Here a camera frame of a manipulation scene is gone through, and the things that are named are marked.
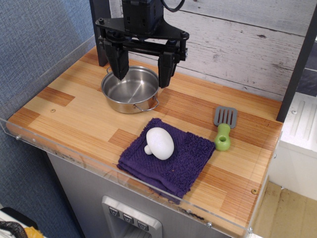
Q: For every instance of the stainless steel pot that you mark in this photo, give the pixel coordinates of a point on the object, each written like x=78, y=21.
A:
x=137, y=92

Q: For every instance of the clear acrylic table guard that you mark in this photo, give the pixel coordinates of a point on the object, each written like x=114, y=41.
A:
x=84, y=137

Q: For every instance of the purple folded towel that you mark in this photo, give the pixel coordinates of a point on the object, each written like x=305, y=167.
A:
x=175, y=176

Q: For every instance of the grey spatula with green handle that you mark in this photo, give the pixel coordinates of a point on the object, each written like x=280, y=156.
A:
x=225, y=119

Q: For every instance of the dark left frame post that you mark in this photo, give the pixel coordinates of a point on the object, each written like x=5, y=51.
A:
x=99, y=9

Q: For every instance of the white ribbed side counter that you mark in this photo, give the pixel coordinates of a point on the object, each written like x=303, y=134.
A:
x=300, y=125

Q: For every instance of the silver cabinet control panel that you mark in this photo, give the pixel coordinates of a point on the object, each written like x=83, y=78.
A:
x=126, y=222

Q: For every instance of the white toy mushroom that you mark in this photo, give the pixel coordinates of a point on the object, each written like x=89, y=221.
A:
x=159, y=143

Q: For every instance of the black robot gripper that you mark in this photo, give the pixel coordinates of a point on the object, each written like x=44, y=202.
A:
x=143, y=29

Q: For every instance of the dark frame post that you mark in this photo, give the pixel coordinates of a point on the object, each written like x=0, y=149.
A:
x=299, y=67
x=99, y=9

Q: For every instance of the yellow object bottom left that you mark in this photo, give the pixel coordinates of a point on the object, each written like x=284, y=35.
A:
x=31, y=232

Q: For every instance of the dark right frame post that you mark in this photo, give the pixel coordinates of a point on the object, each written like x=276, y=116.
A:
x=299, y=67

